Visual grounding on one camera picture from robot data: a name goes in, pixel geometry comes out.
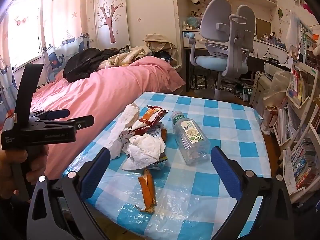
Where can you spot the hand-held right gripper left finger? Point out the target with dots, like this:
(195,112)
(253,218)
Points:
(96,172)

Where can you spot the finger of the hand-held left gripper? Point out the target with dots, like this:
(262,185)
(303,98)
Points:
(57,113)
(82,122)

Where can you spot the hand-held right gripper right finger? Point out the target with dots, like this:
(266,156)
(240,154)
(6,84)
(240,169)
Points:
(226,172)

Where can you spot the long white tissue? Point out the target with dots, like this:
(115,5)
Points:
(125,120)

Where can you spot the long orange peel strip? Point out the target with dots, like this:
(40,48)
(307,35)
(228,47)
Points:
(147,187)

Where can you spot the red snack wrapper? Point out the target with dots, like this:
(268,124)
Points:
(150,116)

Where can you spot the person's left hand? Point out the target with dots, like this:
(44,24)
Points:
(8,165)

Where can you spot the clear plastic bottle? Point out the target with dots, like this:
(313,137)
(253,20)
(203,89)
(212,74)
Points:
(192,142)

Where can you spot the pink bed blanket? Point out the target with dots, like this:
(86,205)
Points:
(112,87)

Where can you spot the blue checkered plastic tablecloth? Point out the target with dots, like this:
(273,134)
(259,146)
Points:
(220,120)

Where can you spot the black jacket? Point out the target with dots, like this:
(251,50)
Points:
(85,62)

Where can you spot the cream crumpled clothes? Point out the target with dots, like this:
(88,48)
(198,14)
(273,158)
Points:
(125,56)

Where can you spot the pink whale print curtain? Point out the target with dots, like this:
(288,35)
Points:
(57,17)

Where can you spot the white bookshelf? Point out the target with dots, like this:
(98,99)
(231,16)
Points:
(297,102)

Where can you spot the clear plastic bag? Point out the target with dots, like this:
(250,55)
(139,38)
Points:
(276,85)

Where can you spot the dark clothes pile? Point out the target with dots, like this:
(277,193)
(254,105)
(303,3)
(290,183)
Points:
(165,56)

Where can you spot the white wardrobe with tree sticker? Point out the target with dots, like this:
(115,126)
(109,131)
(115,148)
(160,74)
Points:
(140,5)

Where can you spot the teal container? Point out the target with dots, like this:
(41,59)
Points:
(193,22)

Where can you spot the grey desk chair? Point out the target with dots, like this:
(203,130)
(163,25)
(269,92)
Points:
(217,22)

